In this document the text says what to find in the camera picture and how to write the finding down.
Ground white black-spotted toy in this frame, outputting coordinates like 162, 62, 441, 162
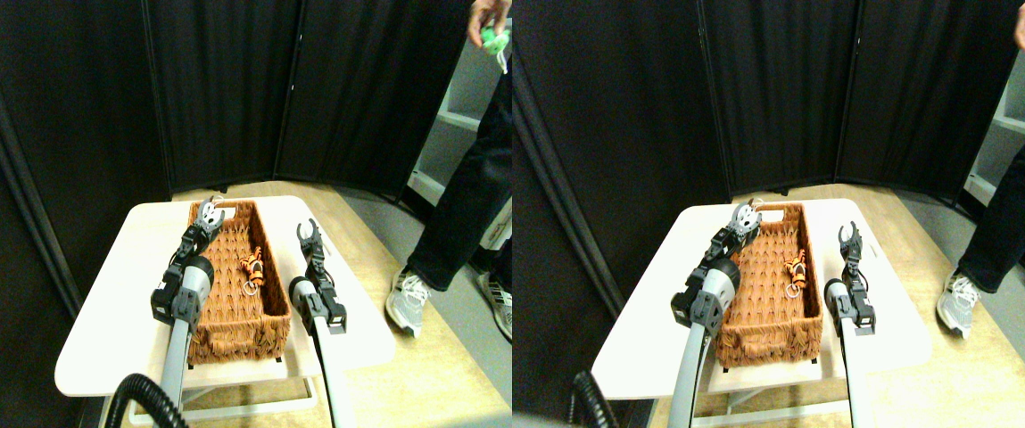
733, 203, 763, 235
197, 202, 226, 233

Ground orange tiger toy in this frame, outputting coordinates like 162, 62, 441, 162
239, 250, 267, 295
784, 251, 809, 295

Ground green toy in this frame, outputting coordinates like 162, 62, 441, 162
479, 25, 511, 74

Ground low white table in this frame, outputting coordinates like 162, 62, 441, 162
591, 200, 932, 427
55, 197, 396, 425

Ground brown wicker basket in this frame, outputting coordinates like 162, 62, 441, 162
184, 200, 293, 365
715, 202, 824, 367

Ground person's legs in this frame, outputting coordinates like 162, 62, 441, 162
936, 53, 1025, 350
384, 67, 512, 342

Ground grey curtain stand pole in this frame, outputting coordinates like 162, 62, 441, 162
0, 0, 85, 317
512, 45, 620, 320

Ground black ribbed hose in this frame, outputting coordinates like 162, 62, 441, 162
102, 373, 187, 428
570, 370, 624, 428

